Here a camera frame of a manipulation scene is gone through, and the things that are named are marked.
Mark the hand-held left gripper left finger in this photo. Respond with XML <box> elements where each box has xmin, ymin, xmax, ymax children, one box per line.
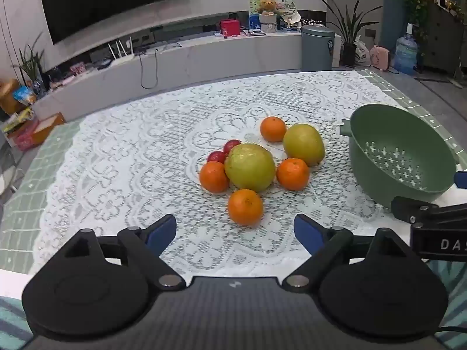
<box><xmin>64</xmin><ymin>214</ymin><xmax>183</xmax><ymax>290</ymax></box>

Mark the black television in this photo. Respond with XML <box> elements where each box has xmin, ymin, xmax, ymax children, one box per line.
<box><xmin>38</xmin><ymin>0</ymin><xmax>192</xmax><ymax>46</ymax></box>

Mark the green colander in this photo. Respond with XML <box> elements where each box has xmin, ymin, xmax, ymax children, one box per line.
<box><xmin>340</xmin><ymin>104</ymin><xmax>461</xmax><ymax>211</ymax></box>

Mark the pink heater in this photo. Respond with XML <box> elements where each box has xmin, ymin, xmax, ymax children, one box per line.
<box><xmin>369</xmin><ymin>45</ymin><xmax>392</xmax><ymax>71</ymax></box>

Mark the white basket with bow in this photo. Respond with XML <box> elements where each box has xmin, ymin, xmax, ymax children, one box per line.
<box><xmin>258</xmin><ymin>12</ymin><xmax>280</xmax><ymax>34</ymax></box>

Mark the dark cabinet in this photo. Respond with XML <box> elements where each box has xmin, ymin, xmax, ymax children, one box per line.
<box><xmin>422</xmin><ymin>3</ymin><xmax>467</xmax><ymax>78</ymax></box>

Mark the blue water jug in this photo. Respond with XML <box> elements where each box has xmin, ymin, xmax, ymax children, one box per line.
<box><xmin>394</xmin><ymin>23</ymin><xmax>419</xmax><ymax>76</ymax></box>

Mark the brown teddy bear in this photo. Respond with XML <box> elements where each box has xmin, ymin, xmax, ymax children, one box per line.
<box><xmin>255</xmin><ymin>0</ymin><xmax>278</xmax><ymax>17</ymax></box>

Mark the long-leaf potted plant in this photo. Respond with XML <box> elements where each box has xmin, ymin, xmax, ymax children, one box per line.
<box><xmin>317</xmin><ymin>0</ymin><xmax>384</xmax><ymax>68</ymax></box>

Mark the white marble tv console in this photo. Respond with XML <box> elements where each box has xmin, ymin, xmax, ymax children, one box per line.
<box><xmin>32</xmin><ymin>10</ymin><xmax>342</xmax><ymax>123</ymax></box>

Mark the white lace tablecloth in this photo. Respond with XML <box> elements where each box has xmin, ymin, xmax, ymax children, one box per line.
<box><xmin>34</xmin><ymin>70</ymin><xmax>461</xmax><ymax>281</ymax></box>

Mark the green checkered tablecloth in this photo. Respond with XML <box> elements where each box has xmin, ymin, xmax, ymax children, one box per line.
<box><xmin>0</xmin><ymin>69</ymin><xmax>467</xmax><ymax>274</ymax></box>

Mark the smaller yellow-green pomelo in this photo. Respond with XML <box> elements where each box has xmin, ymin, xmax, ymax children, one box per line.
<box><xmin>283</xmin><ymin>123</ymin><xmax>325</xmax><ymax>167</ymax></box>

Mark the green vine plant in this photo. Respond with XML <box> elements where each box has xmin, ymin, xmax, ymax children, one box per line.
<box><xmin>396</xmin><ymin>0</ymin><xmax>439</xmax><ymax>41</ymax></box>

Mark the brown bag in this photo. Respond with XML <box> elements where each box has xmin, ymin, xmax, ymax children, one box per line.
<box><xmin>0</xmin><ymin>78</ymin><xmax>23</xmax><ymax>116</ymax></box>

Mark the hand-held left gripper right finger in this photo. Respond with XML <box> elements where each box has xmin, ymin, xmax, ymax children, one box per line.
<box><xmin>283</xmin><ymin>213</ymin><xmax>405</xmax><ymax>292</ymax></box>

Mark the black cable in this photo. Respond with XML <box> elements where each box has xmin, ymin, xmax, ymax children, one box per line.
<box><xmin>140</xmin><ymin>48</ymin><xmax>160</xmax><ymax>90</ymax></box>

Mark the small potted plant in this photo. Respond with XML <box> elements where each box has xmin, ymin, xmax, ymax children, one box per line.
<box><xmin>12</xmin><ymin>32</ymin><xmax>46</xmax><ymax>92</ymax></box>

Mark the red box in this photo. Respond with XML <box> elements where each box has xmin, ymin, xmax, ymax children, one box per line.
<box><xmin>219</xmin><ymin>19</ymin><xmax>241</xmax><ymax>38</ymax></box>

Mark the white plastic bag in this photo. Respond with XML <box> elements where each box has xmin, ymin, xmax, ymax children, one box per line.
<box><xmin>354</xmin><ymin>36</ymin><xmax>371</xmax><ymax>67</ymax></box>

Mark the white router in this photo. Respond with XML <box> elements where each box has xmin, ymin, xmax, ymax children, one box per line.
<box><xmin>107</xmin><ymin>36</ymin><xmax>136</xmax><ymax>67</ymax></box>

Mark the grey trash can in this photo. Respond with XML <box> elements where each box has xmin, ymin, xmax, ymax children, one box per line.
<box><xmin>301</xmin><ymin>25</ymin><xmax>336</xmax><ymax>73</ymax></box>

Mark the teal striped cloth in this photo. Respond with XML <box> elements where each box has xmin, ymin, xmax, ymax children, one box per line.
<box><xmin>0</xmin><ymin>255</ymin><xmax>467</xmax><ymax>350</ymax></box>

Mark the orange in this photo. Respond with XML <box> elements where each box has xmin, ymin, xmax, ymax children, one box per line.
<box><xmin>228</xmin><ymin>189</ymin><xmax>264</xmax><ymax>226</ymax></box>
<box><xmin>199</xmin><ymin>161</ymin><xmax>230</xmax><ymax>193</ymax></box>
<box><xmin>260</xmin><ymin>116</ymin><xmax>287</xmax><ymax>143</ymax></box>
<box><xmin>276</xmin><ymin>158</ymin><xmax>311</xmax><ymax>191</ymax></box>

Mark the white hand fan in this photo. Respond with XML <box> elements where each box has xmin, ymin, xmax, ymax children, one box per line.
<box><xmin>279</xmin><ymin>7</ymin><xmax>302</xmax><ymax>28</ymax></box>

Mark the orange cardboard box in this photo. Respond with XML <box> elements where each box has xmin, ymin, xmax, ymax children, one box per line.
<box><xmin>7</xmin><ymin>112</ymin><xmax>67</xmax><ymax>152</ymax></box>

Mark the blue snack bag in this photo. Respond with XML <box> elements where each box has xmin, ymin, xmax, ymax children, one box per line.
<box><xmin>13</xmin><ymin>85</ymin><xmax>38</xmax><ymax>106</ymax></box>

